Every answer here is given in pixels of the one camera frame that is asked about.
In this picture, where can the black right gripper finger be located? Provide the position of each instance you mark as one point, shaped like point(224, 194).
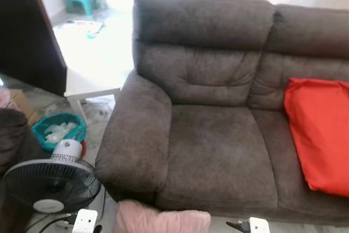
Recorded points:
point(233, 223)

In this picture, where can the pink cat face pillow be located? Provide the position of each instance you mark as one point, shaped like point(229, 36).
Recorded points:
point(158, 219)

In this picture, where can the dark brown fabric sofa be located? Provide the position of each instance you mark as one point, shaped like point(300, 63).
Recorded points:
point(218, 145)

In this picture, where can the red pillow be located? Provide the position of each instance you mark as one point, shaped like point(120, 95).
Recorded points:
point(322, 135)

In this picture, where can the grey appliance with control panel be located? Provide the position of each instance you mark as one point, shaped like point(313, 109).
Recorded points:
point(106, 208)

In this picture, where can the black electric fan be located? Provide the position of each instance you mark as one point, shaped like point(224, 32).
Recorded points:
point(52, 184)

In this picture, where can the white low table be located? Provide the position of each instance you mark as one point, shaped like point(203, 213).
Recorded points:
point(92, 75)

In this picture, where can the teal waste basket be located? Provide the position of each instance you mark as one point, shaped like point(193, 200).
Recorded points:
point(41, 130)

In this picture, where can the dark brown armchair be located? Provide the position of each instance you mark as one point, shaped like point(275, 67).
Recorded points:
point(13, 145)

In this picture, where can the cardboard box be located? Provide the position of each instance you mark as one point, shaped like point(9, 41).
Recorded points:
point(22, 105)

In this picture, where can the colourful picture book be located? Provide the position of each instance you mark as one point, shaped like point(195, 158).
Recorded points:
point(84, 25)

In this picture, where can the dark wooden door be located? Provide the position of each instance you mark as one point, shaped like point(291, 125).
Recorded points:
point(24, 31)

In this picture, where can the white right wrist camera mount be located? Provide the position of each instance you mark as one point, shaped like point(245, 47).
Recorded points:
point(259, 226)

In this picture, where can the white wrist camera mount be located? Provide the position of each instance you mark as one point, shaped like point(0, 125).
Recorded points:
point(259, 226)
point(85, 222)

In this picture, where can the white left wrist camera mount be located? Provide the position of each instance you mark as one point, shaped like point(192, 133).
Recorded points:
point(85, 222)

